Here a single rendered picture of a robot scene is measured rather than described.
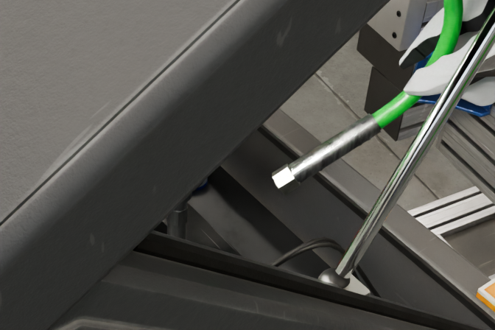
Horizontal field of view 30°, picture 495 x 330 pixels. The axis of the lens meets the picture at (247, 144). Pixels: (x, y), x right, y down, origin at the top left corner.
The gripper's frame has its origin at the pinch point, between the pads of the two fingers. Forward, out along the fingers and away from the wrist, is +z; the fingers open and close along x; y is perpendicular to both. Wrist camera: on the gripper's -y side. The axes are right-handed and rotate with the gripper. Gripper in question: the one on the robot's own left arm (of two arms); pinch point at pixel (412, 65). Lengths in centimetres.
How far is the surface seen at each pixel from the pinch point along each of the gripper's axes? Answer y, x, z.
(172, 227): 1.1, -2.4, 27.7
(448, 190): 140, 89, 68
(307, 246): 9.8, -4.4, 18.8
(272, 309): -26.7, -32.9, -6.7
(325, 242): 10.9, -4.1, 17.4
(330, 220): 24.8, 8.5, 26.4
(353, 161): 125, 99, 87
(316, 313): -23.5, -31.8, -6.2
